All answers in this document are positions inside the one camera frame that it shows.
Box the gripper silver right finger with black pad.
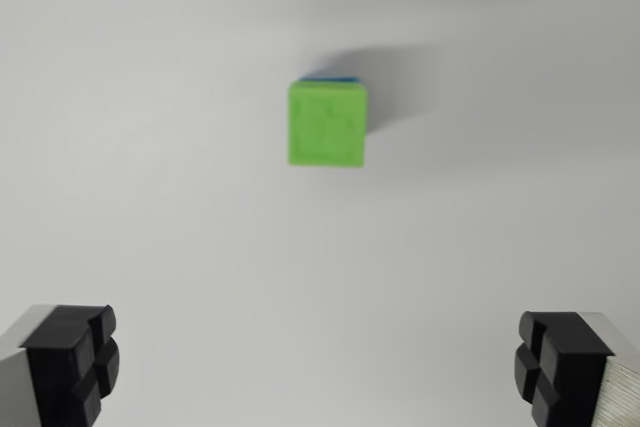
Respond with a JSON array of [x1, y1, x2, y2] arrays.
[[513, 309, 640, 427]]

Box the green cube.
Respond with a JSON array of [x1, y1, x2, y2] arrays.
[[286, 79, 371, 169]]

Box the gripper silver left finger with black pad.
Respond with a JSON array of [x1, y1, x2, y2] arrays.
[[0, 303, 121, 427]]

